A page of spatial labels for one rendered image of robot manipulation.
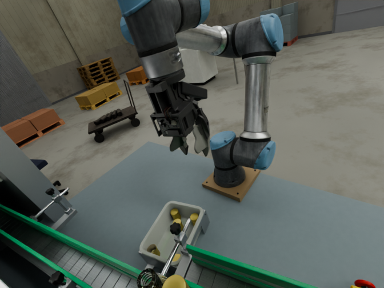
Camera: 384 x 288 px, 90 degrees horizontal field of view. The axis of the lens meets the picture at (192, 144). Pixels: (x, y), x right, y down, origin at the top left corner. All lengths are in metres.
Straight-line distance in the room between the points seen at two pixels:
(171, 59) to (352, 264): 0.73
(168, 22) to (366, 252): 0.79
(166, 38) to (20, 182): 1.01
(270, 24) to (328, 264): 0.74
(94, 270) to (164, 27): 0.70
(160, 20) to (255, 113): 0.48
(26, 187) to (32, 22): 9.73
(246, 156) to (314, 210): 0.31
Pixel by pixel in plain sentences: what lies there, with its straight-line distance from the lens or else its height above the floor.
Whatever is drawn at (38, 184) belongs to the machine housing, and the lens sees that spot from 1.23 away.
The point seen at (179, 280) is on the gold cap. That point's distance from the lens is 0.31.
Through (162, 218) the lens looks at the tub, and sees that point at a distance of 0.83.
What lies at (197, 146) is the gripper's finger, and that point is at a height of 1.21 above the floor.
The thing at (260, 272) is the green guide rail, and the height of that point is 0.96.
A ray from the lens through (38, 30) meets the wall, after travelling 10.67.
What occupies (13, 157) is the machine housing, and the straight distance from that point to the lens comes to 1.18.
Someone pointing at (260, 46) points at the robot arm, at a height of 1.31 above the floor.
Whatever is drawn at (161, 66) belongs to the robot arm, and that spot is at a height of 1.38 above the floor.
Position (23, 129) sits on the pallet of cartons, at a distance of 6.16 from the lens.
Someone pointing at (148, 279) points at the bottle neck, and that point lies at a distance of 0.38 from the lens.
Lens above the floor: 1.44
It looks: 32 degrees down
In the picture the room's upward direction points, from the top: 18 degrees counter-clockwise
